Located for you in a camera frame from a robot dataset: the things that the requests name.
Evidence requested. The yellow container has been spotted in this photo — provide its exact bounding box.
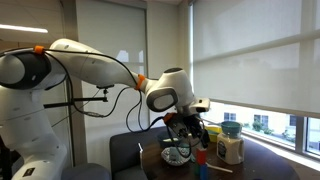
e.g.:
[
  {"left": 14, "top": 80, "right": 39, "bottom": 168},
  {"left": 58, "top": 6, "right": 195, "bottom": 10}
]
[{"left": 205, "top": 125, "right": 222, "bottom": 134}]

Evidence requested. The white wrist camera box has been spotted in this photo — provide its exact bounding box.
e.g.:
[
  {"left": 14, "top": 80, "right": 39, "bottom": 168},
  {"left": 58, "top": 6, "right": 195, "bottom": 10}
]
[{"left": 189, "top": 98, "right": 210, "bottom": 114}]

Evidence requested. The white patterned bowl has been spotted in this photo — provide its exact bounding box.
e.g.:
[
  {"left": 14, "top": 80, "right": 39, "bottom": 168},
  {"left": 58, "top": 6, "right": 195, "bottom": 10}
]
[{"left": 161, "top": 147, "right": 190, "bottom": 166}]

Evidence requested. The light blue bowl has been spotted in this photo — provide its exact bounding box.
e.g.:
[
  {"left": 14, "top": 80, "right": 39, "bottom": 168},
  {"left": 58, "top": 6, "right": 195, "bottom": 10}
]
[{"left": 157, "top": 131, "right": 181, "bottom": 149}]

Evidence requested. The blue block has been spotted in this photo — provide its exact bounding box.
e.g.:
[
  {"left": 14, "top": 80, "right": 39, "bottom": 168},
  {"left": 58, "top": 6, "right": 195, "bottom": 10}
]
[{"left": 199, "top": 164, "right": 208, "bottom": 180}]

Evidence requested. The white stick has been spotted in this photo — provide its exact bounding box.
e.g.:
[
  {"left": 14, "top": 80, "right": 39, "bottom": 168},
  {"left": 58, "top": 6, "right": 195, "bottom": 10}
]
[{"left": 206, "top": 162, "right": 233, "bottom": 173}]

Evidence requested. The teal lidded grain jar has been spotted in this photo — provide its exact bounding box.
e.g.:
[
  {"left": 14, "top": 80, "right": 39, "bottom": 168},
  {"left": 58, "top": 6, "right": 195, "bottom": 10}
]
[{"left": 217, "top": 121, "right": 244, "bottom": 165}]

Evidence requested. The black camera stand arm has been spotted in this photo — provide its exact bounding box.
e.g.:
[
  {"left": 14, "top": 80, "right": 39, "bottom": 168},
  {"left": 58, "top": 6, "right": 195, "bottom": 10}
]
[{"left": 44, "top": 85, "right": 115, "bottom": 108}]

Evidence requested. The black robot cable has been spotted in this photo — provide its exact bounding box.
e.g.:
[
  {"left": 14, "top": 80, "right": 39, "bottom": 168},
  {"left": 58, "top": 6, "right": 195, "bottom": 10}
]
[{"left": 39, "top": 48, "right": 194, "bottom": 160}]

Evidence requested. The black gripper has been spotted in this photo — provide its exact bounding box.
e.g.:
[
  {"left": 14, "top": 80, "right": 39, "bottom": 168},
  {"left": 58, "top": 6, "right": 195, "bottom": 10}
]
[{"left": 165, "top": 113, "right": 210, "bottom": 148}]

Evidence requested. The grey fabric chair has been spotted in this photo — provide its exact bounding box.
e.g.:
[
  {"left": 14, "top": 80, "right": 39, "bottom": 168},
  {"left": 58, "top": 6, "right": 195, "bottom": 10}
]
[{"left": 61, "top": 127, "right": 167, "bottom": 180}]

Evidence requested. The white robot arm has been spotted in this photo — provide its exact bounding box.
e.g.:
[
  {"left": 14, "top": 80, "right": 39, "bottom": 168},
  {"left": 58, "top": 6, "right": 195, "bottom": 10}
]
[{"left": 0, "top": 39, "right": 210, "bottom": 180}]

